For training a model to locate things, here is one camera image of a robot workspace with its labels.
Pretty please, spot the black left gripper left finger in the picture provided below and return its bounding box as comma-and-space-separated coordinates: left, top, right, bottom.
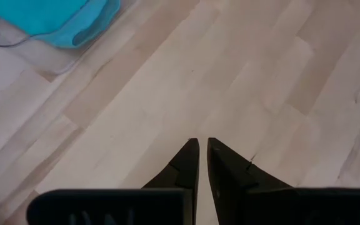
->
26, 137, 201, 225

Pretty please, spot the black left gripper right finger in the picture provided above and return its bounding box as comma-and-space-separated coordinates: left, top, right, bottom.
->
206, 137, 360, 225

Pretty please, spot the blue microfiber towel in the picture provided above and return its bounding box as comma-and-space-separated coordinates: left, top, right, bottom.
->
0, 0, 123, 49

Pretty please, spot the clear plastic bin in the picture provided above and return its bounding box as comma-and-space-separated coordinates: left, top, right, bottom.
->
0, 0, 138, 75

